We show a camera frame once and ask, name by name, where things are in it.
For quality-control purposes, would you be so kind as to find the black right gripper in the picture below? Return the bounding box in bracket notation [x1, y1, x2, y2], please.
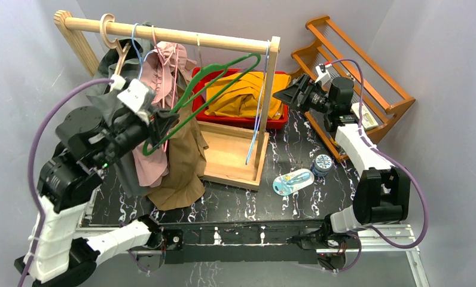
[273, 74, 334, 115]

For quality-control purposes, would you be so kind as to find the yellow pleated skirt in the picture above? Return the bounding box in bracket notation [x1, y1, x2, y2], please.
[205, 72, 291, 120]

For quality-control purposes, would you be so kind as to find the light blue wire hanger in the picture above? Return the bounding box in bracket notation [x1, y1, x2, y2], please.
[245, 40, 271, 165]

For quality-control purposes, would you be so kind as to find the green plastic hanger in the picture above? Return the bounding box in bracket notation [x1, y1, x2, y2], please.
[142, 53, 261, 156]

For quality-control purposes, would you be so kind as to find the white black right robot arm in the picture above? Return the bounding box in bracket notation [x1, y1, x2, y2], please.
[273, 75, 411, 248]

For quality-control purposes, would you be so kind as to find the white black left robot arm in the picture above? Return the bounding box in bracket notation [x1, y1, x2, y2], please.
[14, 106, 182, 286]

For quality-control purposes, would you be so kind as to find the wooden clothes hanger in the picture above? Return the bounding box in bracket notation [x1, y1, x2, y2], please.
[99, 13, 130, 79]

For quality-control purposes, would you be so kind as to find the brown garment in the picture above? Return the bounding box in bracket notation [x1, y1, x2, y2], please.
[147, 118, 208, 211]

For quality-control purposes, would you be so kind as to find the orange wooden shoe rack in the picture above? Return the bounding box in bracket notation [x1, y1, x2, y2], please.
[290, 16, 415, 144]

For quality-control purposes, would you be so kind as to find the pink garment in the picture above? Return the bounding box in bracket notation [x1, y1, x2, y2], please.
[133, 41, 196, 187]

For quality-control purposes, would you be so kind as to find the grey garment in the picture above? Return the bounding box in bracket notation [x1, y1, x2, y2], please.
[86, 38, 155, 198]

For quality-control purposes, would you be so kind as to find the small white box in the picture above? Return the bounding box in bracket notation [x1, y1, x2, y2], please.
[351, 102, 379, 131]

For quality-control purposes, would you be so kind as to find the blue patterned round tin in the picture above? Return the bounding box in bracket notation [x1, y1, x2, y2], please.
[310, 154, 333, 177]

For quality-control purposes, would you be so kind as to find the wooden clothes rack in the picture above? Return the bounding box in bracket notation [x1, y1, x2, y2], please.
[54, 10, 280, 191]

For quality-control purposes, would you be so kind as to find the white blister pack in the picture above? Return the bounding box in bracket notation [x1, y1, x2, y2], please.
[272, 169, 315, 196]

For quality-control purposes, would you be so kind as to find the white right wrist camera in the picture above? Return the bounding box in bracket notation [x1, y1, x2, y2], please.
[315, 62, 332, 86]

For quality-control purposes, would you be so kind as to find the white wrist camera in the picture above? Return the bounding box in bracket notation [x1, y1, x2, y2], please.
[109, 74, 155, 123]
[315, 62, 332, 86]

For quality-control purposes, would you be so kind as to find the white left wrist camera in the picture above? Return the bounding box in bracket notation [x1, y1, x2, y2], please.
[109, 74, 155, 123]

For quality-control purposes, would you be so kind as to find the blue wire hanger left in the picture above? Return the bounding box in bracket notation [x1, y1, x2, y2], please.
[130, 23, 157, 80]

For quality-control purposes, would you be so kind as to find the pink wire hanger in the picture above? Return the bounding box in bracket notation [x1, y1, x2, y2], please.
[151, 26, 184, 153]

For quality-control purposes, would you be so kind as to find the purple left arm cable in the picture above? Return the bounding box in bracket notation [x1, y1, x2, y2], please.
[17, 77, 115, 287]

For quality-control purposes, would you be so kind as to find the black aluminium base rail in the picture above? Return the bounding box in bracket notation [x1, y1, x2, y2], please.
[56, 218, 421, 287]

